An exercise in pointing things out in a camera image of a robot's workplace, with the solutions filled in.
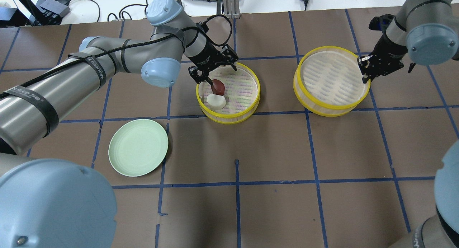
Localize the aluminium frame post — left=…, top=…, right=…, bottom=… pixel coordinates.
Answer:
left=222, top=0, right=241, bottom=19

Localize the black cable bundle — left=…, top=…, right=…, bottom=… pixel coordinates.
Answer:
left=68, top=0, right=155, bottom=23

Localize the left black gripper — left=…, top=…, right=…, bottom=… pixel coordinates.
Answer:
left=188, top=44, right=239, bottom=87

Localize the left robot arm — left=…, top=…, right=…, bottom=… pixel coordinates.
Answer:
left=0, top=0, right=238, bottom=248

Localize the brown steamed bun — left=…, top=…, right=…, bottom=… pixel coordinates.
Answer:
left=211, top=79, right=225, bottom=96

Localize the white steamed bun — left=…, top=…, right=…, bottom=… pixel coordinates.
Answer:
left=206, top=94, right=227, bottom=110

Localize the yellow steamer basket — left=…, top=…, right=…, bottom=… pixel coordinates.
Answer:
left=292, top=46, right=371, bottom=117
left=195, top=62, right=261, bottom=124

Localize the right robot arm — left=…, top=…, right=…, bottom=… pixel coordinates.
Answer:
left=358, top=0, right=459, bottom=248

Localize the light green plate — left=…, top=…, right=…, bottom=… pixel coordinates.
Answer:
left=108, top=119, right=169, bottom=177

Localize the black camera stand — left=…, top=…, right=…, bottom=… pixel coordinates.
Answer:
left=13, top=0, right=71, bottom=26

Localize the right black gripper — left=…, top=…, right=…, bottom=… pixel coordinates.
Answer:
left=357, top=50, right=416, bottom=84

